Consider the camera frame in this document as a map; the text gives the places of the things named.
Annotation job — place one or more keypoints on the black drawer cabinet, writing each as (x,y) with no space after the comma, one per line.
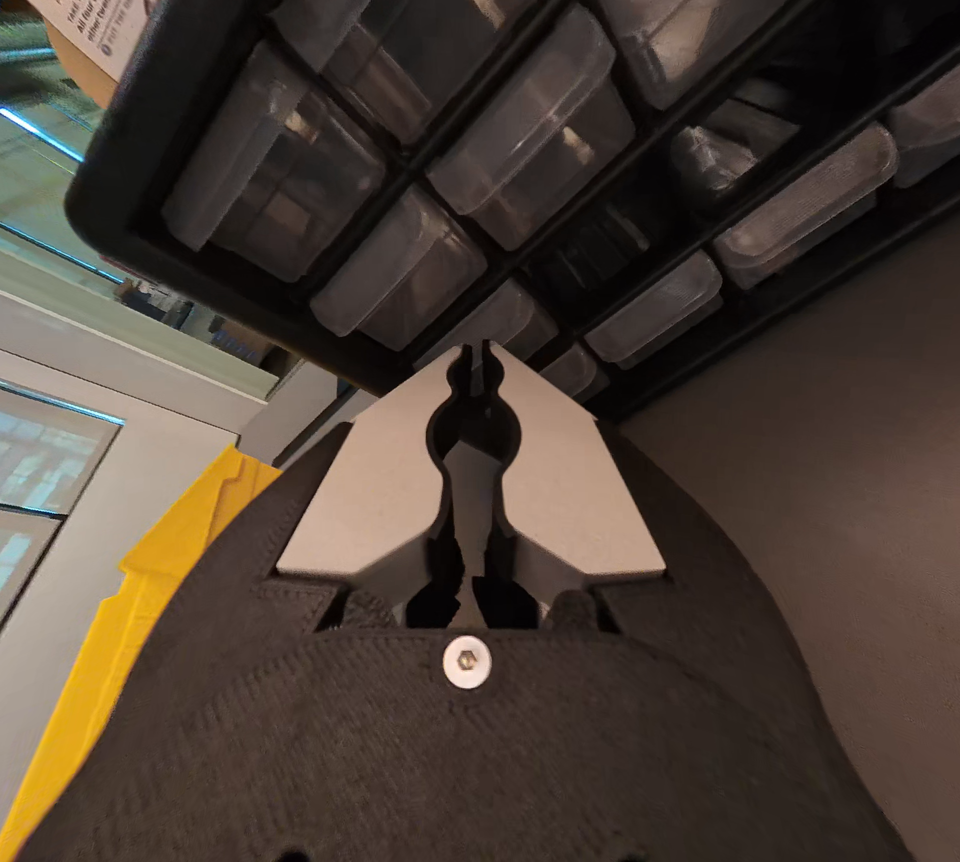
(112,201)

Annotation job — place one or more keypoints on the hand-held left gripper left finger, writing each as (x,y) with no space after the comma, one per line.
(360,502)

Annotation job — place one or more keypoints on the small clear plastic drawer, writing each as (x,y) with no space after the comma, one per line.
(499,318)

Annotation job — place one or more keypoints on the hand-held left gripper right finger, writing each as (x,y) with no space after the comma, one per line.
(577,502)

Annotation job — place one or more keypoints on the window with white blinds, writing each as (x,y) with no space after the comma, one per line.
(45,457)

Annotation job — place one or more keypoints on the group of clear cabinet drawers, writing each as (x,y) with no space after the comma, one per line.
(525,126)

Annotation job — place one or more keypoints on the instruction sheet on wooden stand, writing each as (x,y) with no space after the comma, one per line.
(79,63)

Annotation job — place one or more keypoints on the yellow plastic bin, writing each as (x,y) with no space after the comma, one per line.
(150,577)

